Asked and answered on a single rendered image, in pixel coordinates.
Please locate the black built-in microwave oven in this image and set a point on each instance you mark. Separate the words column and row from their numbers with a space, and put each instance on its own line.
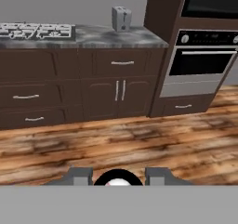
column 210, row 1

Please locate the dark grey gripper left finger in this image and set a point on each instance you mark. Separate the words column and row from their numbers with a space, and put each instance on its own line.
column 80, row 175

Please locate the silver gas hob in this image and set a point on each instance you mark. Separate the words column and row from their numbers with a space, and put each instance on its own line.
column 37, row 31

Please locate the dark brown cupboard run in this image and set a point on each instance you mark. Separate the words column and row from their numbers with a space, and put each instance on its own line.
column 77, row 85

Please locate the silver toaster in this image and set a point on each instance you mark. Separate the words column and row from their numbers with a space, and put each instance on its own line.
column 121, row 19

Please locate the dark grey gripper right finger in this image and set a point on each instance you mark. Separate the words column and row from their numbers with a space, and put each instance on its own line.
column 158, row 175

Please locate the dark brown oven cabinet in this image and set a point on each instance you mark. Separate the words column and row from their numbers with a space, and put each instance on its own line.
column 164, row 48

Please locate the black and white round object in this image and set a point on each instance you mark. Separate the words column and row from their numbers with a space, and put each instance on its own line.
column 118, row 177

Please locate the stainless steel wall oven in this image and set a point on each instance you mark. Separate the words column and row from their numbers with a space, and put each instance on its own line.
column 198, row 63

